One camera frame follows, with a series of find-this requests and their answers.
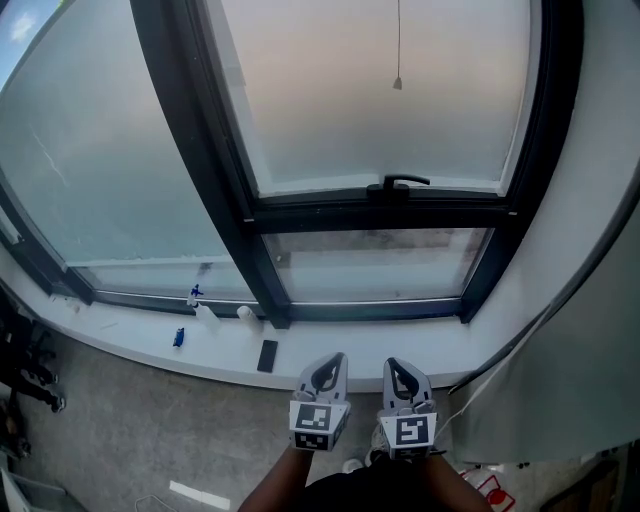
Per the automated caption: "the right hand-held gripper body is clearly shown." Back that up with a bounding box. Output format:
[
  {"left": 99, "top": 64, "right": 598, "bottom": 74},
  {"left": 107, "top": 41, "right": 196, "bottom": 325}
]
[{"left": 375, "top": 389, "right": 439, "bottom": 462}]

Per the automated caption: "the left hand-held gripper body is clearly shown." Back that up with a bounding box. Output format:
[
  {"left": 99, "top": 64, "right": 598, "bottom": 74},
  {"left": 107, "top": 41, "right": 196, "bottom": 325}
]
[{"left": 288, "top": 387, "right": 353, "bottom": 454}]

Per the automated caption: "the person's right forearm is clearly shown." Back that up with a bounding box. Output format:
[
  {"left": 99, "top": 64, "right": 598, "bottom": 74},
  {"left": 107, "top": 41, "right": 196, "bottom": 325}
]
[{"left": 418, "top": 452, "right": 495, "bottom": 512}]

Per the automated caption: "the person's left forearm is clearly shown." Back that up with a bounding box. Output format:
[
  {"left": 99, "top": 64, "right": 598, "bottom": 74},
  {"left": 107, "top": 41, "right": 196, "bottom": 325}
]
[{"left": 238, "top": 443, "right": 315, "bottom": 512}]

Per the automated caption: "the black phone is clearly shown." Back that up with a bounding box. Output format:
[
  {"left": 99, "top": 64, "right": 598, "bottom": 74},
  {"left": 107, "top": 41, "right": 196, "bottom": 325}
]
[{"left": 256, "top": 339, "right": 280, "bottom": 374}]

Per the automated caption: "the person's black clothing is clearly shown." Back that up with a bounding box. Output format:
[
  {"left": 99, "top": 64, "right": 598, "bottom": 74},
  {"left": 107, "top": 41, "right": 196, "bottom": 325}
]
[{"left": 299, "top": 457, "right": 454, "bottom": 512}]

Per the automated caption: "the small white bottle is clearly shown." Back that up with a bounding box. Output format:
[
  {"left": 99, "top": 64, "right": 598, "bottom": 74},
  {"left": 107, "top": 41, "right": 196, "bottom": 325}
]
[{"left": 236, "top": 304, "right": 264, "bottom": 337}]

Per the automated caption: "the red and white sign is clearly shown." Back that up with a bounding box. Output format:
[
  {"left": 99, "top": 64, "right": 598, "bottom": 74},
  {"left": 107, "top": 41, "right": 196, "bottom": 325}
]
[{"left": 458, "top": 467, "right": 517, "bottom": 512}]

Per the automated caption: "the clear spray bottle blue trigger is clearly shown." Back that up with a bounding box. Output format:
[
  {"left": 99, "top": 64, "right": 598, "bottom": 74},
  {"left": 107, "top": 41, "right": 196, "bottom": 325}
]
[{"left": 187, "top": 283, "right": 222, "bottom": 334}]

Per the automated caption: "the white floor tape strip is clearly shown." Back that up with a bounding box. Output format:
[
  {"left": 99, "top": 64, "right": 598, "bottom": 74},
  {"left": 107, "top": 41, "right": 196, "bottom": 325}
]
[{"left": 168, "top": 479, "right": 232, "bottom": 506}]

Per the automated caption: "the white partition panel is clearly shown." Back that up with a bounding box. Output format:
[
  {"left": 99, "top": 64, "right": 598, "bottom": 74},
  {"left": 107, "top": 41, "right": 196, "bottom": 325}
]
[{"left": 447, "top": 164, "right": 640, "bottom": 464}]

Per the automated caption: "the black office chair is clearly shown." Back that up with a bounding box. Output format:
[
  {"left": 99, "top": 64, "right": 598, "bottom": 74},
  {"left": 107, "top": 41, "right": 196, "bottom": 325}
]
[{"left": 0, "top": 287, "right": 69, "bottom": 416}]

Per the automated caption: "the white cable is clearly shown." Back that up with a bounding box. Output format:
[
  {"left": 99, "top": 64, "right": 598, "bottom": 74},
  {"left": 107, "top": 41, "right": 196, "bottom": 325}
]
[{"left": 433, "top": 319, "right": 539, "bottom": 444}]

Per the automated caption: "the black window handle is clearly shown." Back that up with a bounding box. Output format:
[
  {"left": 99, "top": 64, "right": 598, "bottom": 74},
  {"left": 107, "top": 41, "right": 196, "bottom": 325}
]
[{"left": 366, "top": 173, "right": 431, "bottom": 202}]

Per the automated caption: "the dark window frame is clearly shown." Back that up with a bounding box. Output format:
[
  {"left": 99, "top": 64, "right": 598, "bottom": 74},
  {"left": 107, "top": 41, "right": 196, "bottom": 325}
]
[{"left": 0, "top": 0, "right": 586, "bottom": 331}]

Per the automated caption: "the thin pull cord with weight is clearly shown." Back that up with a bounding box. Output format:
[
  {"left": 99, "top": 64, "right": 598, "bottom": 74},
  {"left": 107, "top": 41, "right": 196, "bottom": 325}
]
[{"left": 392, "top": 0, "right": 405, "bottom": 92}]

